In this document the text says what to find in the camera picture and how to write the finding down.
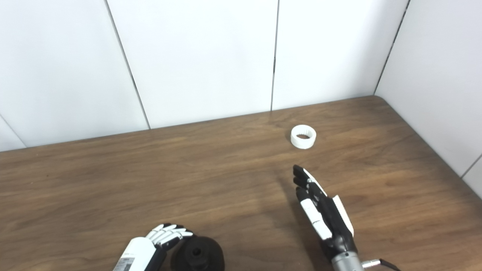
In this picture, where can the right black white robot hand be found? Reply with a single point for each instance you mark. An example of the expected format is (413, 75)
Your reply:
(331, 222)

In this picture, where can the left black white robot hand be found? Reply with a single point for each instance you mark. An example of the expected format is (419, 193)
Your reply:
(139, 252)

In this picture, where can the round black plastic part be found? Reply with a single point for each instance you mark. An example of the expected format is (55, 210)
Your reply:
(203, 259)

